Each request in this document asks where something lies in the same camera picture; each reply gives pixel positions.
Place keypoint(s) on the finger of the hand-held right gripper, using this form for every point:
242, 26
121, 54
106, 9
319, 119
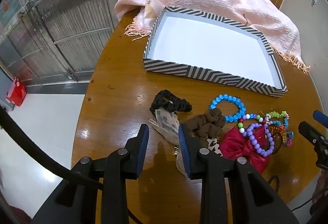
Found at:
311, 133
321, 117

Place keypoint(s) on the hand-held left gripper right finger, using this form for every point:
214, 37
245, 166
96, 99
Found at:
185, 152

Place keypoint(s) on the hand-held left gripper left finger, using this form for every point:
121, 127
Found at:
142, 152

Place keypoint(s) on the leopard print scrunchie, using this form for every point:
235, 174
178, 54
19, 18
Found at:
214, 146

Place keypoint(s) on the beige leopard hair bow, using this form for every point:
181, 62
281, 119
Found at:
166, 124

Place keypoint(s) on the brown scrunchie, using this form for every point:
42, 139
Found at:
207, 124

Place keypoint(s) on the red glitter hair bow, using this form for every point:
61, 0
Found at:
235, 146

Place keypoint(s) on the black scrunchie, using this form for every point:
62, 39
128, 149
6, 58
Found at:
164, 97

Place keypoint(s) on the black white striped tray box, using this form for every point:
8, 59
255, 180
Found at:
205, 42

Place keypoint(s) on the red bag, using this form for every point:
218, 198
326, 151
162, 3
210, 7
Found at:
16, 92

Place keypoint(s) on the metal folding gate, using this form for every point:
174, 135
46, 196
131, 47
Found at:
64, 21

